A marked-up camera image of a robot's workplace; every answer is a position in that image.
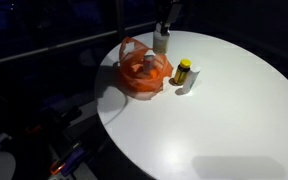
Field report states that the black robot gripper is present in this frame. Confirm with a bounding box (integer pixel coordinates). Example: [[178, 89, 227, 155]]
[[154, 0, 184, 36]]

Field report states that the white bottle with pink label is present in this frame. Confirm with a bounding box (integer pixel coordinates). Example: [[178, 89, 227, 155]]
[[142, 54, 157, 75]]

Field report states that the amber bottle with yellow cap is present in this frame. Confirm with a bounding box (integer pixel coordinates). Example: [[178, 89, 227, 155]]
[[172, 58, 193, 86]]

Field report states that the orange plastic bag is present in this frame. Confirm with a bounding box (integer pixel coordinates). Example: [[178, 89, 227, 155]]
[[116, 36, 174, 97]]

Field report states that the small white tube bottle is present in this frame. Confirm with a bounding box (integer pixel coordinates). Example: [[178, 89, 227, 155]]
[[182, 65, 202, 95]]

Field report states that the grey metal handrail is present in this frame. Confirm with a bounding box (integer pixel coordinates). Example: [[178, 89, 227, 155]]
[[0, 20, 158, 68]]

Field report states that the orange and black bar clamp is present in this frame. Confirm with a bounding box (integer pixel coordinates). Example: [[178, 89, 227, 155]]
[[48, 142, 86, 177]]

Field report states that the dark vertical window post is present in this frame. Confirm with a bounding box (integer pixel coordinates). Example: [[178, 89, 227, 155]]
[[114, 0, 127, 42]]

